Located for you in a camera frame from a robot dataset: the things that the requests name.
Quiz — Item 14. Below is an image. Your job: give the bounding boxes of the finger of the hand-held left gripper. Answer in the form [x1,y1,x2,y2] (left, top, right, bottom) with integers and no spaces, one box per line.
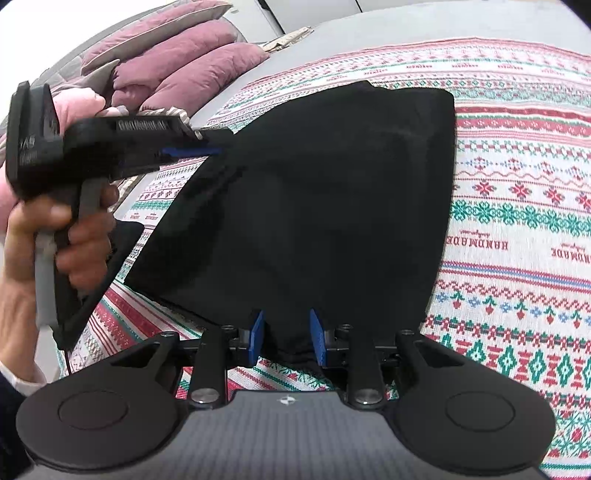
[157,128,234,162]

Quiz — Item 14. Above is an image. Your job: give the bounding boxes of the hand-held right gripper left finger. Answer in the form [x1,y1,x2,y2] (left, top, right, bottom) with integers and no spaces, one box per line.
[108,309,267,411]

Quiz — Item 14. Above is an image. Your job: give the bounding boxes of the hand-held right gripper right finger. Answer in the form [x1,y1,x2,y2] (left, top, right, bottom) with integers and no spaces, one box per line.
[308,308,463,411]

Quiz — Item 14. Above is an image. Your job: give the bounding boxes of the black pants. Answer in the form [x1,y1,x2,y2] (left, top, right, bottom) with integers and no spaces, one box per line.
[124,79,458,371]

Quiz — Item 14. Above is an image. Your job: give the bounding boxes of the person's left forearm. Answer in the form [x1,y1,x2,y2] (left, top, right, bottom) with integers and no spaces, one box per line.
[0,295,49,398]

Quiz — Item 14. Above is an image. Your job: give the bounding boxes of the person's left hand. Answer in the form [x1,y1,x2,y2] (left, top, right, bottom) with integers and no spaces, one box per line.
[2,185,120,325]

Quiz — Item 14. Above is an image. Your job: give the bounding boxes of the pink comforter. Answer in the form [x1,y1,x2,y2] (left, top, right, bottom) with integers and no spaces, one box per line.
[50,87,108,123]

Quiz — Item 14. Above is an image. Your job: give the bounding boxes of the mauve pillow with grey edge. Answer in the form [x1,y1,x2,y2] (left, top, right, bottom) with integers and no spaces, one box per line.
[81,0,232,70]

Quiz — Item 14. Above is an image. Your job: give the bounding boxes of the beige cloth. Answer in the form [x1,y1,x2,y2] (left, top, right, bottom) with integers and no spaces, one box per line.
[260,26,317,49]

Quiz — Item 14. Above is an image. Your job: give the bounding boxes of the white and grey wardrobe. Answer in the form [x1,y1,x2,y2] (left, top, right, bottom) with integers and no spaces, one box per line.
[228,0,370,38]

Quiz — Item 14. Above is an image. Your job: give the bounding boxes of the patterned knit blanket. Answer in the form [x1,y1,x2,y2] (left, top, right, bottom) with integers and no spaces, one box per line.
[55,37,591,480]

